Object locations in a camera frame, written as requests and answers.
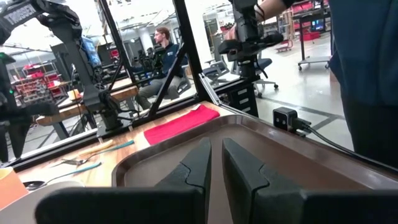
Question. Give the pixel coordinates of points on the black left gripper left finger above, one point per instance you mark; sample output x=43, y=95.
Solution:
x=186, y=193

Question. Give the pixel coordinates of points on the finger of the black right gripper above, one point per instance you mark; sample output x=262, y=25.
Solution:
x=20, y=140
x=3, y=143

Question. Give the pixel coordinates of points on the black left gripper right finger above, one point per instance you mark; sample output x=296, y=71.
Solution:
x=248, y=193

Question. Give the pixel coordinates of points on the orange cup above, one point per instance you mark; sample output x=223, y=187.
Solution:
x=11, y=189

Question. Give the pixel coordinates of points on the red cloth napkin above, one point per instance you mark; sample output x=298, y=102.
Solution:
x=180, y=124

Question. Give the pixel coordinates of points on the grey bowl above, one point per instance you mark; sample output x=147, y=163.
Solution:
x=21, y=214

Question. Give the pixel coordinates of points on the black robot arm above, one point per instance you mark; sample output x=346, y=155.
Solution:
x=152, y=59

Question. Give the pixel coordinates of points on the person's forearm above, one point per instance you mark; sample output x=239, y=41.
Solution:
x=270, y=9

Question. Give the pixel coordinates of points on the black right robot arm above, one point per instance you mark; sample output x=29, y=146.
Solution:
x=90, y=93

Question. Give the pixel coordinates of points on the brown plastic tray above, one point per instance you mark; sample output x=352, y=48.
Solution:
x=280, y=155

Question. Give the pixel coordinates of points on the shelf with red bins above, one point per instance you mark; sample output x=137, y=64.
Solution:
x=34, y=84

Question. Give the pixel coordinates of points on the wooden workbench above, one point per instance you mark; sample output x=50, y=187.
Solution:
x=124, y=91

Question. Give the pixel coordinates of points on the grey office chair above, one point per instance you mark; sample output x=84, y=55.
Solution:
x=217, y=70

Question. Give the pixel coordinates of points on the blue office chair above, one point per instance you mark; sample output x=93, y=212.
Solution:
x=264, y=63

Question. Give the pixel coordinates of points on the person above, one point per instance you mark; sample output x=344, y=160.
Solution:
x=367, y=62
x=169, y=56

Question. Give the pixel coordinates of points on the person's hand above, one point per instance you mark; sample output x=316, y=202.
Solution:
x=230, y=32

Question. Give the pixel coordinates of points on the black wheeled cart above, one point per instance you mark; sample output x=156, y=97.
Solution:
x=301, y=40

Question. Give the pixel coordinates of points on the small lit monitor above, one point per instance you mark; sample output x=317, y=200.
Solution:
x=317, y=25

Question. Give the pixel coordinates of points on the small black camera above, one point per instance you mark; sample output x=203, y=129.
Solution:
x=284, y=119

